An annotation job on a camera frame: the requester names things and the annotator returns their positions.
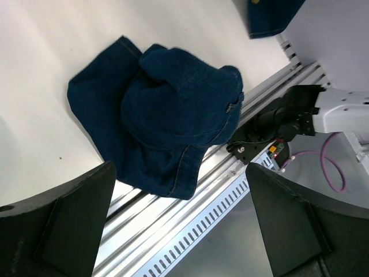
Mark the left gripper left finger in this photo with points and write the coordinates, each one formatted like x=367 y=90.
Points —
x=58 y=232

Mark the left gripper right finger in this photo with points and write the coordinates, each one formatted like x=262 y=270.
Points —
x=306 y=233

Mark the dark denim skirt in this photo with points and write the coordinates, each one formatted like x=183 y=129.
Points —
x=155 y=113

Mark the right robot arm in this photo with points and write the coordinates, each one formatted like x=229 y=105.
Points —
x=302 y=110

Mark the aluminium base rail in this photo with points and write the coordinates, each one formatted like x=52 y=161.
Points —
x=138 y=224

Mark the slotted cable duct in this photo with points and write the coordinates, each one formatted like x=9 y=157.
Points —
x=234 y=187

